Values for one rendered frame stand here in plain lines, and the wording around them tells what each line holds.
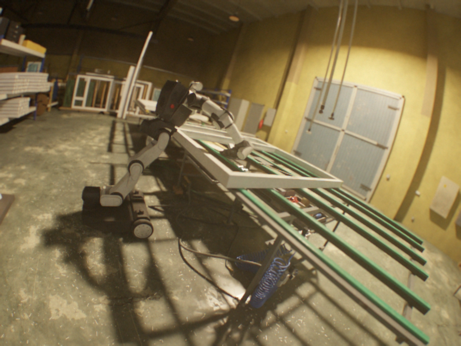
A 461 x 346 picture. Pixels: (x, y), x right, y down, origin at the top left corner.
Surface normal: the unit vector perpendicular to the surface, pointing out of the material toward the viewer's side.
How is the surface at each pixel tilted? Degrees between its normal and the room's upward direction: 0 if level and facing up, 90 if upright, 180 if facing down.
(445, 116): 90
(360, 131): 90
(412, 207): 90
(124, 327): 0
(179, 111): 105
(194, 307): 0
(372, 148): 90
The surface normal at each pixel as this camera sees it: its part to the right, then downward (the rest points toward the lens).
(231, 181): 0.51, 0.41
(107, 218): 0.29, -0.91
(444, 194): -0.80, -0.04
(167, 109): 0.65, 0.48
